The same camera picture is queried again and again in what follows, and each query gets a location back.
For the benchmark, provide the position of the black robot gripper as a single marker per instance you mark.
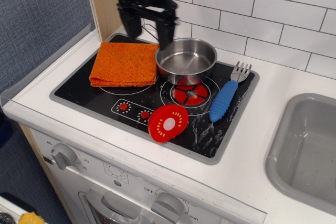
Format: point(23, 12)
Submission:
point(163, 12)

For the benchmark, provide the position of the orange napkin cloth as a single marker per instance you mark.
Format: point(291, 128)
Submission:
point(120, 64)

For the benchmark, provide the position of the stainless steel pot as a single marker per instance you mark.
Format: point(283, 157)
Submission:
point(186, 61)

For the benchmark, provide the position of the red toy tomato half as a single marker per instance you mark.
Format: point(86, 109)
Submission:
point(167, 122)

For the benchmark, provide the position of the light wooden side panel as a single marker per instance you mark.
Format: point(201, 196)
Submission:
point(106, 17)

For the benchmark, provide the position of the black toy stovetop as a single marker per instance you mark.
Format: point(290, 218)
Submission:
point(129, 108)

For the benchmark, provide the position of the grey left oven knob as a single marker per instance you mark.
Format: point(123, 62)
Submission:
point(63, 156)

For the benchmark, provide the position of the grey oven knob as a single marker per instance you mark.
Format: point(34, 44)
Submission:
point(168, 207)
point(63, 156)

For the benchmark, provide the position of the white toy oven front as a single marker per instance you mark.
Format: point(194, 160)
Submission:
point(98, 192)

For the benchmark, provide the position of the grey right oven knob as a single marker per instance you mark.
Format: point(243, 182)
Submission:
point(168, 207)

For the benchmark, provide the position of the grey sink basin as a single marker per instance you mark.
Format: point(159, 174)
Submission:
point(301, 161)

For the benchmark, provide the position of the yellow cloth at corner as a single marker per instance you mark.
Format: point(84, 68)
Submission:
point(31, 218)

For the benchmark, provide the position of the blue handled toy fork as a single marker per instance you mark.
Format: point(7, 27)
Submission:
point(222, 101)

